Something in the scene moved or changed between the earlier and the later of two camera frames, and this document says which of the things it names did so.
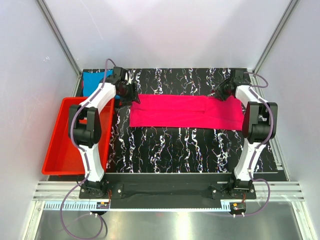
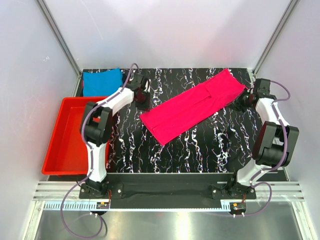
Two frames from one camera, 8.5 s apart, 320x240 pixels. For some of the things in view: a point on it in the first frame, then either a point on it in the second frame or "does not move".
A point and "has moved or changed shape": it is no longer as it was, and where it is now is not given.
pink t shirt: (187, 111) has moved or changed shape
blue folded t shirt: (91, 80) does not move
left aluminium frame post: (60, 37) does not move
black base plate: (172, 191) does not move
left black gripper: (133, 97) -> (146, 106)
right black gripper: (218, 90) -> (238, 106)
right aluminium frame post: (288, 13) does not move
